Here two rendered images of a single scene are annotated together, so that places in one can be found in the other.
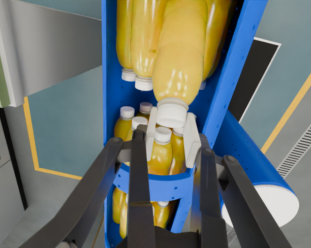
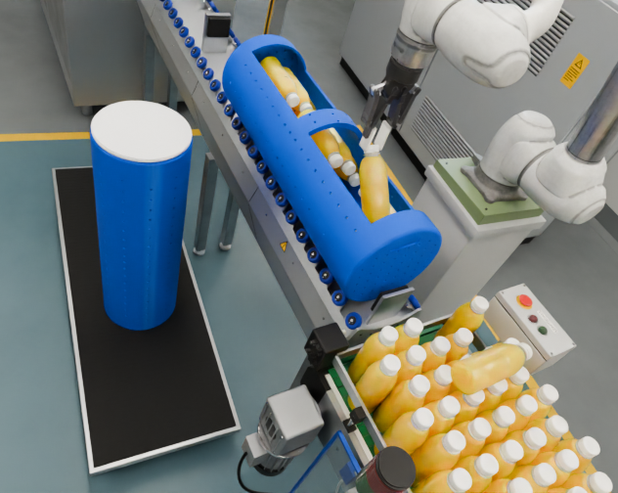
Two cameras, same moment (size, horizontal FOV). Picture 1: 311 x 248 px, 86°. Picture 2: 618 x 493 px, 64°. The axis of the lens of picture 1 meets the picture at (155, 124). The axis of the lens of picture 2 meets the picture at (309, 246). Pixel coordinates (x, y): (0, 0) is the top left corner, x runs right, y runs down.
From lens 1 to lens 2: 112 cm
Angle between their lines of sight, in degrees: 29
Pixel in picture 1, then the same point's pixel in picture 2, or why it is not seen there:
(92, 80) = not seen: hidden behind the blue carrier
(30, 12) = (455, 249)
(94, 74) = not seen: hidden behind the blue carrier
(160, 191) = (324, 116)
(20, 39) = (451, 221)
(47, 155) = not seen: hidden behind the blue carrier
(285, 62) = (30, 473)
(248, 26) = (352, 211)
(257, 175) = (171, 169)
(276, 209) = (126, 135)
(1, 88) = (444, 173)
